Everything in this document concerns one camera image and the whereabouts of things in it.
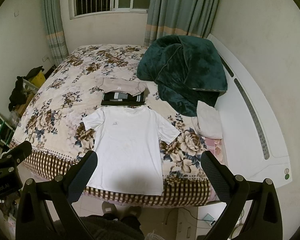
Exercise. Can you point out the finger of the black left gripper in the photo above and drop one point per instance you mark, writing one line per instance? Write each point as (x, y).
(10, 161)

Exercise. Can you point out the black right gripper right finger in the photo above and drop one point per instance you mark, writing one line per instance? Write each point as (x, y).
(264, 220)

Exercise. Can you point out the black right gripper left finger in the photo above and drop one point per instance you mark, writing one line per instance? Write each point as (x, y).
(34, 220)

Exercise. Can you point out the white t-shirt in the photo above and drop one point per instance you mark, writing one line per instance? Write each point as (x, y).
(127, 146)

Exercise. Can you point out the black clothes pile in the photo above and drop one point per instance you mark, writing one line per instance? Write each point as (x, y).
(17, 97)

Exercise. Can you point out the yellow bin with clothes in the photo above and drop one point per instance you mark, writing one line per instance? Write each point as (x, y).
(36, 76)

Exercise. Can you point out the green plastic crate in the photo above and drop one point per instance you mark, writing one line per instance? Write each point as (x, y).
(6, 132)

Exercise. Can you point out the white bed headboard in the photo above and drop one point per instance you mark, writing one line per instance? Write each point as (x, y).
(254, 144)

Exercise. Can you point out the cream folded pillow cloth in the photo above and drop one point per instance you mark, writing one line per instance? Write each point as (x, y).
(207, 123)

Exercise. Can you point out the black striped folded garment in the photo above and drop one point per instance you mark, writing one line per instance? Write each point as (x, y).
(122, 99)

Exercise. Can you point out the beige folded t-shirt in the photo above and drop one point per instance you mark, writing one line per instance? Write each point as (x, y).
(133, 88)

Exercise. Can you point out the dark green plush blanket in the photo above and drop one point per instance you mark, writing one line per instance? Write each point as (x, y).
(186, 69)

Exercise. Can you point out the green curtain left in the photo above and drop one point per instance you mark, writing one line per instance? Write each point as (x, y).
(54, 30)

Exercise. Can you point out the green curtain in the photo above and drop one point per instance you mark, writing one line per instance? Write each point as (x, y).
(54, 30)
(179, 17)

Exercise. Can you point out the green curtain right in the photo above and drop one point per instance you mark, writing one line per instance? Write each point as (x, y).
(179, 17)

